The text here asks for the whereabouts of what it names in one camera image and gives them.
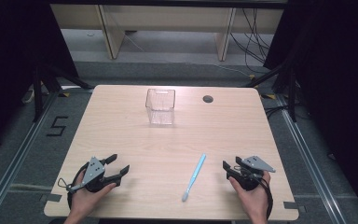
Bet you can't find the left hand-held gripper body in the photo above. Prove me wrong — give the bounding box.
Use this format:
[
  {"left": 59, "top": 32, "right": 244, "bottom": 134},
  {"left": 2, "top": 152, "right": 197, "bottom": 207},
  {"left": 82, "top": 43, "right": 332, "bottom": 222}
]
[{"left": 65, "top": 157, "right": 114, "bottom": 193}]

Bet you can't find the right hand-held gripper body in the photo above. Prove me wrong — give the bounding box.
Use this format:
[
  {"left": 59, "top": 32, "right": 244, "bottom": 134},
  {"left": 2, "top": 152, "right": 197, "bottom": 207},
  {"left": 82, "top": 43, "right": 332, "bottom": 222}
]
[{"left": 228, "top": 155, "right": 277, "bottom": 191}]

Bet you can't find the person's right hand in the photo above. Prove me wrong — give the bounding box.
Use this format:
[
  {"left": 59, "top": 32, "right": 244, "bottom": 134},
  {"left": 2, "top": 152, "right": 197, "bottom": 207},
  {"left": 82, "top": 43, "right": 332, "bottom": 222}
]
[{"left": 228, "top": 170, "right": 272, "bottom": 219}]

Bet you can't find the person's left hand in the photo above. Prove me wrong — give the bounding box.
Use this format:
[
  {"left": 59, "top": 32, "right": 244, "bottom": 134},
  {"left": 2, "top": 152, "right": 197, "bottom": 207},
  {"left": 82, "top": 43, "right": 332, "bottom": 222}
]
[{"left": 70, "top": 170, "right": 117, "bottom": 219}]

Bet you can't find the light blue toothbrush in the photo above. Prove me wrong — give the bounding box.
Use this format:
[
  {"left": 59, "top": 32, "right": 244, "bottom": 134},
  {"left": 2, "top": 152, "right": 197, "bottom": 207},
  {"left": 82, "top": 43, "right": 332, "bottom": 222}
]
[{"left": 181, "top": 152, "right": 207, "bottom": 203}]

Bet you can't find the black tape strip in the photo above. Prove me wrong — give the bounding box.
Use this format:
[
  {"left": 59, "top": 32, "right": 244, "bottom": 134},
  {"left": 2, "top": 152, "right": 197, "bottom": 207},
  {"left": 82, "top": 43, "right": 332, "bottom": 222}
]
[
  {"left": 282, "top": 201, "right": 308, "bottom": 214},
  {"left": 38, "top": 193, "right": 63, "bottom": 203}
]

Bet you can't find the black tape numeral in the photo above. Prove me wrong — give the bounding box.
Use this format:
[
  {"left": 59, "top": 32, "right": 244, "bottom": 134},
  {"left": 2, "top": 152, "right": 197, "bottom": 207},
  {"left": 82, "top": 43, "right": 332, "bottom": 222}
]
[{"left": 46, "top": 116, "right": 69, "bottom": 137}]

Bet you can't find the clear plastic container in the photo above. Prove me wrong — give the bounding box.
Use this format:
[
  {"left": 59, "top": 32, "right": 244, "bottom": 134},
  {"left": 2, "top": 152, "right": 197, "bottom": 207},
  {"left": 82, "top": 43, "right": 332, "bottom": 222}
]
[{"left": 145, "top": 88, "right": 176, "bottom": 126}]

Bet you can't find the black metal stand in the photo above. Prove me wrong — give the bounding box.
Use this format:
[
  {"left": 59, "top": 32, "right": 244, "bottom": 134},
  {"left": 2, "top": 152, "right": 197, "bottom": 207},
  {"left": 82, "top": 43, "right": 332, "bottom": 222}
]
[
  {"left": 241, "top": 57, "right": 300, "bottom": 123},
  {"left": 32, "top": 63, "right": 95, "bottom": 123}
]

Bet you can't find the black curtain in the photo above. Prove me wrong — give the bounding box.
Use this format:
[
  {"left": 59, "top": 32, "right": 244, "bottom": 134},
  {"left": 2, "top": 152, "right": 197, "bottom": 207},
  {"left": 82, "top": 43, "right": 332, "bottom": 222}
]
[
  {"left": 262, "top": 0, "right": 358, "bottom": 217},
  {"left": 0, "top": 0, "right": 79, "bottom": 158}
]

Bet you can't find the beige wooden desk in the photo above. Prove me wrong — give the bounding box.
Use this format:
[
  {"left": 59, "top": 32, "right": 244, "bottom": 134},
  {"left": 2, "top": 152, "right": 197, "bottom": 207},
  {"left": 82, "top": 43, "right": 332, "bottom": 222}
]
[{"left": 49, "top": 3, "right": 284, "bottom": 62}]

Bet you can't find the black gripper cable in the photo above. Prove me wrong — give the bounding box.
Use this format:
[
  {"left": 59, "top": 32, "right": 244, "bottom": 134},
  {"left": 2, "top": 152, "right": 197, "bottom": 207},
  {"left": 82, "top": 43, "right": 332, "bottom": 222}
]
[
  {"left": 66, "top": 161, "right": 90, "bottom": 210},
  {"left": 256, "top": 175, "right": 275, "bottom": 220}
]

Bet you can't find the grey wire loop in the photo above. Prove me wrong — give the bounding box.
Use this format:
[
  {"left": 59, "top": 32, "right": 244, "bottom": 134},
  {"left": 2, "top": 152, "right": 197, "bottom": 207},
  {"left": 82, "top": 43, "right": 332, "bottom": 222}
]
[{"left": 57, "top": 177, "right": 73, "bottom": 190}]

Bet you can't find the metal floor rail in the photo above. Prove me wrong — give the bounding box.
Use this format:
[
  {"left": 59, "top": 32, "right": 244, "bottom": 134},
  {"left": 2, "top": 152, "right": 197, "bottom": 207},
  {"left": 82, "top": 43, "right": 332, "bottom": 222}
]
[
  {"left": 275, "top": 93, "right": 350, "bottom": 224},
  {"left": 0, "top": 89, "right": 61, "bottom": 224}
]

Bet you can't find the bundle of black cables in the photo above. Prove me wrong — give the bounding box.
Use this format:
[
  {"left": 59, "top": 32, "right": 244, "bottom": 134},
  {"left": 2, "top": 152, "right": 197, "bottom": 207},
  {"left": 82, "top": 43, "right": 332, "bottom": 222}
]
[{"left": 229, "top": 7, "right": 275, "bottom": 75}]

